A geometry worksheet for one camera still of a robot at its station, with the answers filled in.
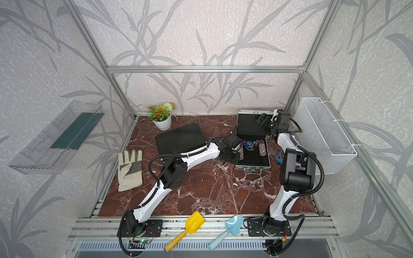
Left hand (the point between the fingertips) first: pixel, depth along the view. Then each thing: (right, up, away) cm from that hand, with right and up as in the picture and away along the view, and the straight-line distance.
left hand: (238, 161), depth 94 cm
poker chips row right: (+15, +6, +2) cm, 16 cm away
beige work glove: (-63, -4, -3) cm, 63 cm away
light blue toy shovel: (-4, -26, -19) cm, 32 cm away
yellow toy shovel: (-25, -26, -19) cm, 40 cm away
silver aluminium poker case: (+11, +9, +8) cm, 16 cm away
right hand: (+13, +26, +1) cm, 29 cm away
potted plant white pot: (-49, +28, +8) cm, 57 cm away
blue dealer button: (+8, +10, +8) cm, 15 cm away
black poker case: (-38, +12, +9) cm, 40 cm away
